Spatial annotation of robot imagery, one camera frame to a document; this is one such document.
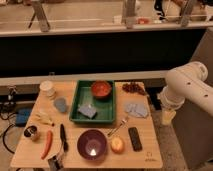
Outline light blue towel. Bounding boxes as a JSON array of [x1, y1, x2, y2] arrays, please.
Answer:
[[125, 103, 148, 118]]

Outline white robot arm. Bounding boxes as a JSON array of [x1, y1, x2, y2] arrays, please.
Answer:
[[158, 61, 213, 125]]

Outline black remote control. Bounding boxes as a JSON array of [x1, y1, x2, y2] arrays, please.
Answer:
[[128, 127, 142, 151]]

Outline dark red grapes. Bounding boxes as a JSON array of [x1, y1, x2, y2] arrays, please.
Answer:
[[122, 82, 146, 95]]

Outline orange fruit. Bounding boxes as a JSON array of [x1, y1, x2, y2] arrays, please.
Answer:
[[110, 137, 125, 154]]

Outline green plastic tray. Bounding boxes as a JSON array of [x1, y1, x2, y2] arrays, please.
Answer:
[[69, 80, 116, 124]]

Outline red bowl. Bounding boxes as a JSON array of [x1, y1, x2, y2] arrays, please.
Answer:
[[91, 81, 112, 99]]

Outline blue sponge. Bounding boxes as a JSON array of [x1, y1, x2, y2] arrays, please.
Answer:
[[78, 105, 97, 119]]

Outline purple bowl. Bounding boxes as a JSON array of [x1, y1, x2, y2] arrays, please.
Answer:
[[77, 129, 107, 160]]

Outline grey blue cup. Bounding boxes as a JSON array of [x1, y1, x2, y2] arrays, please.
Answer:
[[54, 98, 67, 113]]

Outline silver binder clip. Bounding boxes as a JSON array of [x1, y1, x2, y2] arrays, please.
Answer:
[[48, 154, 63, 171]]

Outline yellow banana toy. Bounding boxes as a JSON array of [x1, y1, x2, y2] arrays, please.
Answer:
[[36, 112, 54, 126]]

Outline orange carrot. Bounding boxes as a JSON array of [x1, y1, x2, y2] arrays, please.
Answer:
[[41, 130, 53, 160]]

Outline blue box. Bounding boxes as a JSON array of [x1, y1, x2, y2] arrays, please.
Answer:
[[15, 108, 32, 127]]

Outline black handled knife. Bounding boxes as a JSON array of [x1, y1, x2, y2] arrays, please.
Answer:
[[60, 124, 69, 152]]

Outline black cable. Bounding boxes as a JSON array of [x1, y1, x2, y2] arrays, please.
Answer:
[[1, 113, 21, 155]]

